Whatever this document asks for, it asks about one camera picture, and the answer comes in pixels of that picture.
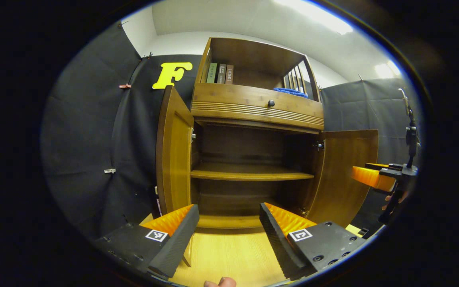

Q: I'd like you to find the wooden inner cabinet shelf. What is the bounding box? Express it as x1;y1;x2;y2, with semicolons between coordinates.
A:
191;161;315;182

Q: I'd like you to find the wooden cabinet drawer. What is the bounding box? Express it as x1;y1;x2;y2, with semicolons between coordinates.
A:
192;83;325;130

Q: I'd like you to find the small ceiling light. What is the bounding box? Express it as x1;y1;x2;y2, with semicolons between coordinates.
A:
375;61;401;79

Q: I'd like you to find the wooden double-door shoe cabinet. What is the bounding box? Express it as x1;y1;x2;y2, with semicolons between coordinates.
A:
156;37;379;230

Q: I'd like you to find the blue folded towel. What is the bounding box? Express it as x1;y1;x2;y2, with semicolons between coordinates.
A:
273;87;309;99

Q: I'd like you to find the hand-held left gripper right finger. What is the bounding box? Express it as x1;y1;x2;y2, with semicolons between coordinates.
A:
259;202;367;281

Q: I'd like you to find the black backdrop cloth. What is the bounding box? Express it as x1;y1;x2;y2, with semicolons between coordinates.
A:
40;22;423;240

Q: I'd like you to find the wooden shoe cabinet door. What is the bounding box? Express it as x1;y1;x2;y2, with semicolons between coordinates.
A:
156;85;195;216
305;129;379;228

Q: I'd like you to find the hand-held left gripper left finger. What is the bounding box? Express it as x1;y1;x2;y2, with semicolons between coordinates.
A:
94;204;200;279

